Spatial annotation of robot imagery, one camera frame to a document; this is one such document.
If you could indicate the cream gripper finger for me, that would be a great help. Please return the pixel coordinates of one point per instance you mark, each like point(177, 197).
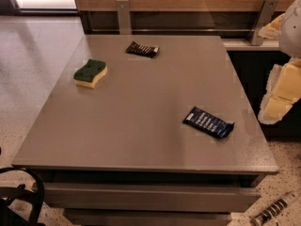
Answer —
point(271, 31)
point(283, 90)

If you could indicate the black chocolate rxbar wrapper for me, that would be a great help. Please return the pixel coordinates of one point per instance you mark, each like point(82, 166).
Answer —
point(142, 50)

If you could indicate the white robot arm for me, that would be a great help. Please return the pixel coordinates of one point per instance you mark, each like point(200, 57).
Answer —
point(290, 32)

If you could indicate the blue rxbar wrapper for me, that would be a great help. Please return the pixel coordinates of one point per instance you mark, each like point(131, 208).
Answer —
point(208, 123)

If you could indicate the striped tube on floor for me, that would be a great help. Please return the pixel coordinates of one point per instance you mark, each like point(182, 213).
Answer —
point(273, 210)

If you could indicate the green and yellow sponge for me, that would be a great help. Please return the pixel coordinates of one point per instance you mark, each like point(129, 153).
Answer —
point(90, 74)

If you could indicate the grey table drawer front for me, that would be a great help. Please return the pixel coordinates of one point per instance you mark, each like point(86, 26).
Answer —
point(150, 197)

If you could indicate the right metal wall bracket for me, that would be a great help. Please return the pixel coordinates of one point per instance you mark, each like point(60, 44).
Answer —
point(264, 17)

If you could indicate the metal wall bracket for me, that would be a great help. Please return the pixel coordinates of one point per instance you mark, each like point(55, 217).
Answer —
point(264, 17)
point(124, 17)

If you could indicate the left metal wall bracket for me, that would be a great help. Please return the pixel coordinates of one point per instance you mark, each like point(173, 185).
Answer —
point(124, 17)

